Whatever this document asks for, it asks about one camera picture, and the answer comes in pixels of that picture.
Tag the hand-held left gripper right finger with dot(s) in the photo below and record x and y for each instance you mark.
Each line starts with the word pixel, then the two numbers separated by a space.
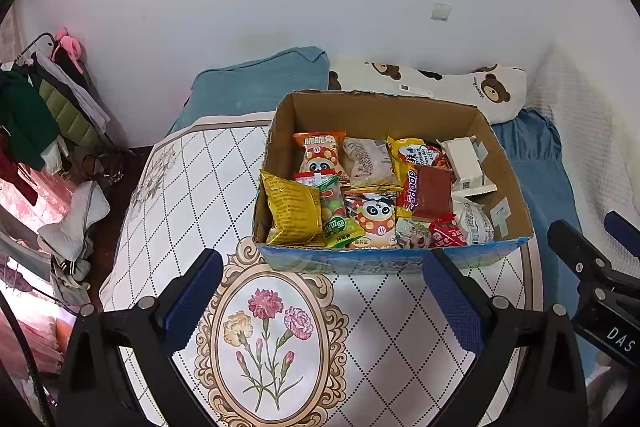
pixel 455 302

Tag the white garment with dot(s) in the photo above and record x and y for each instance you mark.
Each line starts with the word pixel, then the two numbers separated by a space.
pixel 75 217

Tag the orange panda snack packet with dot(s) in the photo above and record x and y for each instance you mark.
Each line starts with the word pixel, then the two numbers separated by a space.
pixel 320 154
pixel 372 219

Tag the bear print pillow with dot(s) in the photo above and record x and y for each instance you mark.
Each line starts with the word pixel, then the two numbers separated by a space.
pixel 450 82

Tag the red instant noodle packet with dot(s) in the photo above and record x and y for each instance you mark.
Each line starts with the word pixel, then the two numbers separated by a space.
pixel 407 157

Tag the clothes rack with garments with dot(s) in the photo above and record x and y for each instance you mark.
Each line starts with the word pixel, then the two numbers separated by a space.
pixel 35 107

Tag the clear yellow bread packet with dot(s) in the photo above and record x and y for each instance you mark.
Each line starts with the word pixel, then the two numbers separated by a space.
pixel 370 162

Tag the brown snack packet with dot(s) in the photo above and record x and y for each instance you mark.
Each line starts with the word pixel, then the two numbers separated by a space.
pixel 432 194

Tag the green gumball candy bag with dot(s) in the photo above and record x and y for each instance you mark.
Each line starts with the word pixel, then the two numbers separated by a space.
pixel 337 217

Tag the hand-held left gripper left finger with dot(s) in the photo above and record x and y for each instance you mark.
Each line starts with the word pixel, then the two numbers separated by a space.
pixel 195 294

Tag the blue pillow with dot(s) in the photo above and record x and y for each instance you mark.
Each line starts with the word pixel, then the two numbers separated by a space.
pixel 250 82

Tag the yellow snack packet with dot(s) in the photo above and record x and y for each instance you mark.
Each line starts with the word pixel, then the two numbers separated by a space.
pixel 292 207

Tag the white textured blanket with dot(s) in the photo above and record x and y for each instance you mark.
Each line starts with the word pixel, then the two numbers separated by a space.
pixel 590 132

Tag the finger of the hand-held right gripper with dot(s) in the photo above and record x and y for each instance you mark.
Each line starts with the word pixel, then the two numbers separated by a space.
pixel 575 247
pixel 622 229

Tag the white grey snack packet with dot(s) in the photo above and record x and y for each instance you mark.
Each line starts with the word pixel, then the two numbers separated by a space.
pixel 472 219

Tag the white cow print packet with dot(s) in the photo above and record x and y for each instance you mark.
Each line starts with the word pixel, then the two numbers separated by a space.
pixel 412 234

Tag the printed cardboard box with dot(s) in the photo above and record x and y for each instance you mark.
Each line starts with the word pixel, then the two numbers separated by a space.
pixel 350 109

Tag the white floral quilt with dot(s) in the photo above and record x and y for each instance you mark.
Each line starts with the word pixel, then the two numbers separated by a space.
pixel 150 207

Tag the pink plush toy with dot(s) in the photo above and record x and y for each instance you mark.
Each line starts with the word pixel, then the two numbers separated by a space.
pixel 67 44

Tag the grey garment pile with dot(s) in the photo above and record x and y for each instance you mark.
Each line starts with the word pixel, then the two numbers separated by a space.
pixel 70 279

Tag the white wall switch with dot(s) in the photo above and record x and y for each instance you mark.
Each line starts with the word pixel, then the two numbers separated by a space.
pixel 441 12

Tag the white box with red label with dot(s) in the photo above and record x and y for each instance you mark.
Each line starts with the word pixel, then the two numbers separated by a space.
pixel 462 159

